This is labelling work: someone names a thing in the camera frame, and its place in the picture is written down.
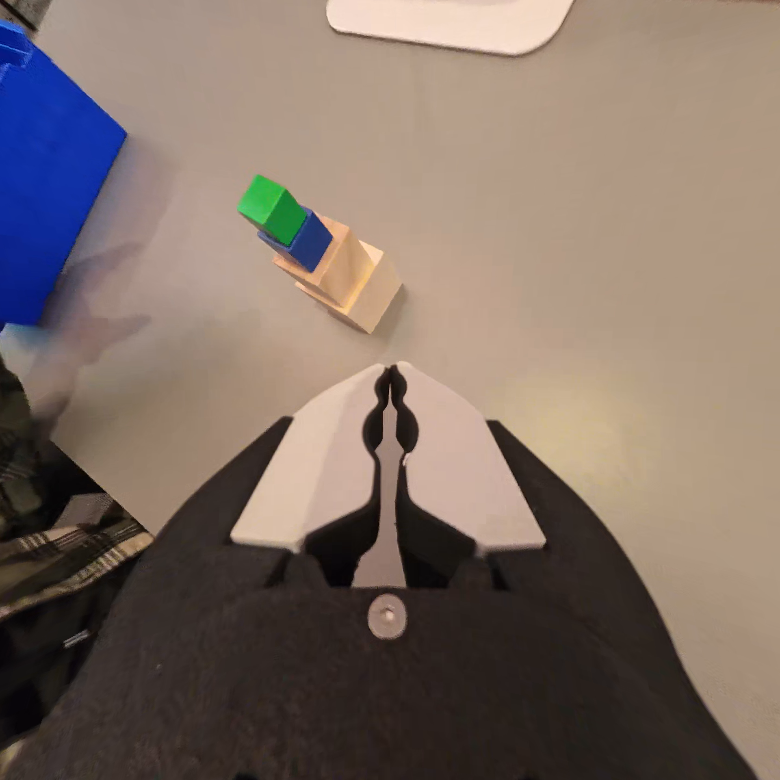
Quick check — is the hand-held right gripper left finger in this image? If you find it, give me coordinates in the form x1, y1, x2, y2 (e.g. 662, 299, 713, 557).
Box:
230, 364, 391, 587

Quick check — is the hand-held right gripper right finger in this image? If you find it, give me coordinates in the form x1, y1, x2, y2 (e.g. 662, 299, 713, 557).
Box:
390, 361, 547, 588

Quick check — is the large natural wooden cube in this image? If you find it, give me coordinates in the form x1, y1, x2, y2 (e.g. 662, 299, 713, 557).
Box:
295, 240, 403, 335

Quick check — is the small natural wooden cube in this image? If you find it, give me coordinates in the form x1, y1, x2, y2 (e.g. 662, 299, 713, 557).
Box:
272, 214, 373, 308

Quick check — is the blue wooden cube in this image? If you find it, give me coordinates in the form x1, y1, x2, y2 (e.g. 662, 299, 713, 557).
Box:
257, 207, 335, 273

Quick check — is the green wooden cube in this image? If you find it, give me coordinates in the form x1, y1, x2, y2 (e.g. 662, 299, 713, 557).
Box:
236, 175, 308, 247

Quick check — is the person's plaid shirt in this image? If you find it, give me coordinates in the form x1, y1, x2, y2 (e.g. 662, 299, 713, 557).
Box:
0, 360, 154, 622

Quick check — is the large blue plastic bin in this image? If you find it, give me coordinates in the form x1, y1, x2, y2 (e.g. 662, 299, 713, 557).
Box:
0, 18, 128, 330

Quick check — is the white document stand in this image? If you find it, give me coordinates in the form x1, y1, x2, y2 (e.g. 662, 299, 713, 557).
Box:
326, 0, 576, 57

